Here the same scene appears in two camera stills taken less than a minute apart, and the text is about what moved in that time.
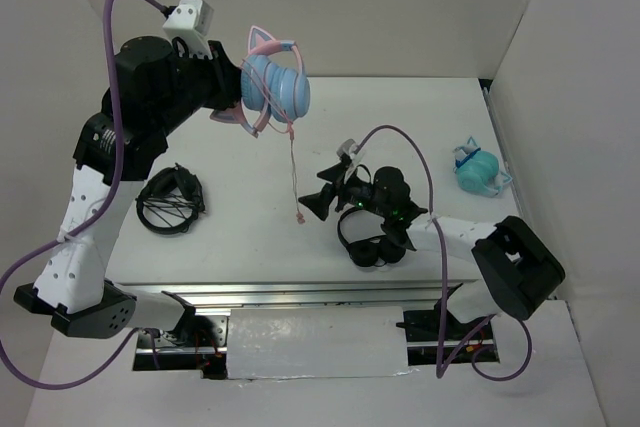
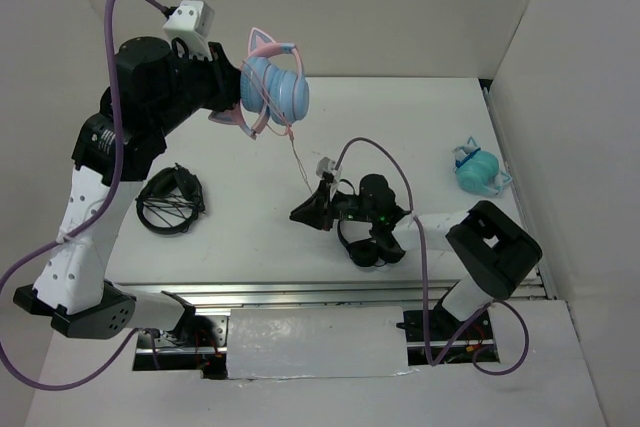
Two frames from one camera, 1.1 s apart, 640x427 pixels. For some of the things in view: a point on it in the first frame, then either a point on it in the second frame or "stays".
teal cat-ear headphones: [477, 169] stays
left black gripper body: [208, 83] stays
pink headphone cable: [290, 129] to [296, 154]
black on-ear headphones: [372, 252] stays
